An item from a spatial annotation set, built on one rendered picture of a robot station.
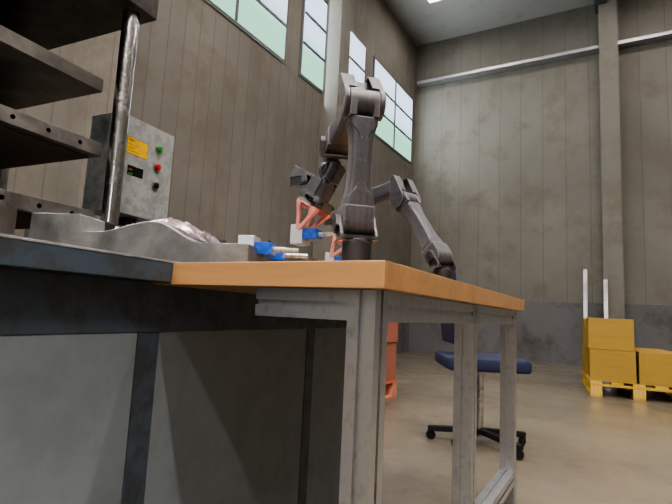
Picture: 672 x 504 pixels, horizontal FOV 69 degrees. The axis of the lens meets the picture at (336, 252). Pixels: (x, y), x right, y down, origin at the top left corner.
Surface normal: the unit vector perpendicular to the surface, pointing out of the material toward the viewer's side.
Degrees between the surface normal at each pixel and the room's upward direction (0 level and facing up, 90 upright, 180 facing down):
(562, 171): 90
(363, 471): 90
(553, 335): 90
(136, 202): 90
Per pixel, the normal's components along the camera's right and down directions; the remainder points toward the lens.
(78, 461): 0.91, -0.01
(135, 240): -0.13, -0.13
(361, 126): 0.21, -0.06
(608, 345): -0.43, -0.13
